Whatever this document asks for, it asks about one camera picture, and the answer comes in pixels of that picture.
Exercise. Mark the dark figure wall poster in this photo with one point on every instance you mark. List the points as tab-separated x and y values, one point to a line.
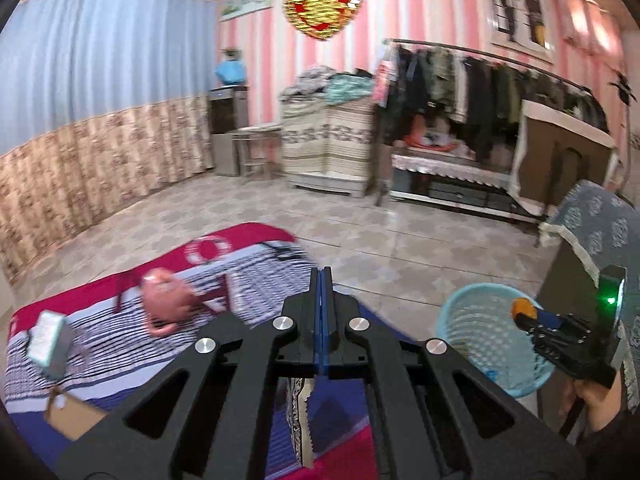
520	10

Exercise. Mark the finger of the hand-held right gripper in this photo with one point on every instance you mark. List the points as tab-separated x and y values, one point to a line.
548	320
550	344

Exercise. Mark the heart wall ornament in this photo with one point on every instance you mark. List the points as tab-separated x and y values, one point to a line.
324	7

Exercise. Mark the clothes rack with hanging clothes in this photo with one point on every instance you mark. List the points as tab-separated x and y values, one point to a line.
475	85

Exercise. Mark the person's right forearm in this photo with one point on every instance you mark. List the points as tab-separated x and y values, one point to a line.
615	447

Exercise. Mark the person's right hand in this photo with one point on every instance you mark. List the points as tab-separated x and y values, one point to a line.
600	400

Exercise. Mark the grey water dispenser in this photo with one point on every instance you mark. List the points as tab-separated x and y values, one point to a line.
227	125

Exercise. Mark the blue and floral curtain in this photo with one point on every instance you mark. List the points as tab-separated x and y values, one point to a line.
100	85

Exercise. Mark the pile of clothes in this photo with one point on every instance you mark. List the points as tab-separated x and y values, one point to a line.
345	87

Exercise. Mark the green tissue box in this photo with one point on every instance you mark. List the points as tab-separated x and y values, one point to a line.
47	342

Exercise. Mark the framed landscape picture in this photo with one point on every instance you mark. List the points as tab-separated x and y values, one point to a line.
246	1

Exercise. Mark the red and blue patterned blanket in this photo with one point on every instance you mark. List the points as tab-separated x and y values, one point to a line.
100	310

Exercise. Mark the small metal table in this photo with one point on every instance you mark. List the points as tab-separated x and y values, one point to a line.
255	131

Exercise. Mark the grey patterned furniture cover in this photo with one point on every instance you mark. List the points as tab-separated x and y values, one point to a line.
595	220

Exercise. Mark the brown cardboard piece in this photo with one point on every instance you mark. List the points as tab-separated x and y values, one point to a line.
75	417

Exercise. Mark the light blue plastic basket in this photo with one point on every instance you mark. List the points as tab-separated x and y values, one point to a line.
475	340

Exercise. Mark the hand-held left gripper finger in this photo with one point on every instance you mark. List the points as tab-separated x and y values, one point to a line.
316	320
326	320

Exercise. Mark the cloth-covered cabinet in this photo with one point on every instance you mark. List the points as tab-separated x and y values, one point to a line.
325	140

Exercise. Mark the dark bird wall sticker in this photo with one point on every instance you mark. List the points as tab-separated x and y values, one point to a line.
621	87

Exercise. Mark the low bench with lace cloth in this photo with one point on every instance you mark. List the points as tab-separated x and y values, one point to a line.
440	167

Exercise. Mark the orange round container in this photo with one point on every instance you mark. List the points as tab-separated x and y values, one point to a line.
523	308

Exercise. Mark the blue covered water bottle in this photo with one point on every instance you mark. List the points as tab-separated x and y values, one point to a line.
231	74

